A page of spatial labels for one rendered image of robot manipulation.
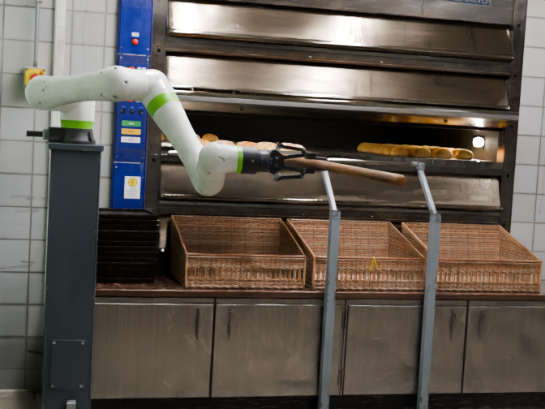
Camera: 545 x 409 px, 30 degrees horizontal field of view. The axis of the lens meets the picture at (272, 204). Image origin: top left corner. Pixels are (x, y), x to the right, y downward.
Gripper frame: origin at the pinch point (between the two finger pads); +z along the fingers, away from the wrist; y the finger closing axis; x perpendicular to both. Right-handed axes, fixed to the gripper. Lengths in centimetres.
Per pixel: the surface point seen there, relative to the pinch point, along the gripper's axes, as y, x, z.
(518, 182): 11, -157, 158
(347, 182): 15, -157, 63
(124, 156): 8, -151, -50
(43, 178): 20, -153, -86
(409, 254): 47, -125, 87
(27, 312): 84, -153, -91
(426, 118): -19, -148, 99
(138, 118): -10, -151, -44
